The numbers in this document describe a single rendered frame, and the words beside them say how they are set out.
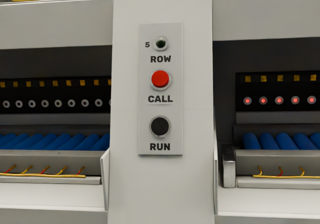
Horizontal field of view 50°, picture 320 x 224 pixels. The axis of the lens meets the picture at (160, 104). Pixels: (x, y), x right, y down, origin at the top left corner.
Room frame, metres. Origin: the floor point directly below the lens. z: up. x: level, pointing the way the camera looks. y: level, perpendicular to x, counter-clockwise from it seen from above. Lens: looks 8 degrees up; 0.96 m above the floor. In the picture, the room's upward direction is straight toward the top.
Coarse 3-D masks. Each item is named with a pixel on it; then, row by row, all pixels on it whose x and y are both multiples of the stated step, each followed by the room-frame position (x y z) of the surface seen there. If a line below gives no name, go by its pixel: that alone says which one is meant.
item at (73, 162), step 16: (0, 160) 0.40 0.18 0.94; (16, 160) 0.39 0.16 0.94; (32, 160) 0.39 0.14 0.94; (48, 160) 0.39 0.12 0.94; (64, 160) 0.38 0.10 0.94; (80, 160) 0.38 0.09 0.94; (96, 160) 0.38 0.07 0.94; (48, 176) 0.37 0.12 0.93; (64, 176) 0.37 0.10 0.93; (80, 176) 0.37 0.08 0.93
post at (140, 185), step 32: (128, 0) 0.31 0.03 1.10; (160, 0) 0.31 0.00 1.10; (192, 0) 0.30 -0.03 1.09; (128, 32) 0.31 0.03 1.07; (192, 32) 0.30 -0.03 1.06; (128, 64) 0.31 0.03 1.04; (192, 64) 0.30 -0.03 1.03; (128, 96) 0.31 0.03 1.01; (192, 96) 0.30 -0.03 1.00; (128, 128) 0.31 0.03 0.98; (192, 128) 0.30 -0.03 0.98; (128, 160) 0.31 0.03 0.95; (160, 160) 0.31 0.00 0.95; (192, 160) 0.30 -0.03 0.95; (128, 192) 0.31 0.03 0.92; (160, 192) 0.31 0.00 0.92; (192, 192) 0.30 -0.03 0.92
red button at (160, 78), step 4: (156, 72) 0.30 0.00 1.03; (160, 72) 0.30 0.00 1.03; (164, 72) 0.30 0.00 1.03; (152, 76) 0.30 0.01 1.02; (156, 76) 0.30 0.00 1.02; (160, 76) 0.30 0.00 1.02; (164, 76) 0.30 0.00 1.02; (168, 76) 0.30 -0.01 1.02; (152, 80) 0.30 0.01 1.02; (156, 80) 0.30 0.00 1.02; (160, 80) 0.30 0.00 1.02; (164, 80) 0.30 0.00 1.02; (168, 80) 0.30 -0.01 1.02; (156, 84) 0.30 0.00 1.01; (160, 84) 0.30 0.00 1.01; (164, 84) 0.30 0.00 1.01
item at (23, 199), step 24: (0, 120) 0.51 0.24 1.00; (24, 120) 0.51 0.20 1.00; (48, 120) 0.50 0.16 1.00; (72, 120) 0.50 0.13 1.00; (96, 120) 0.49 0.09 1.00; (0, 192) 0.36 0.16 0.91; (24, 192) 0.36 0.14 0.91; (48, 192) 0.36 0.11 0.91; (72, 192) 0.35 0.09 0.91; (96, 192) 0.35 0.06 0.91; (0, 216) 0.33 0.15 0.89; (24, 216) 0.33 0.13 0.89; (48, 216) 0.33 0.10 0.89; (72, 216) 0.32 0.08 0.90; (96, 216) 0.32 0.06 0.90
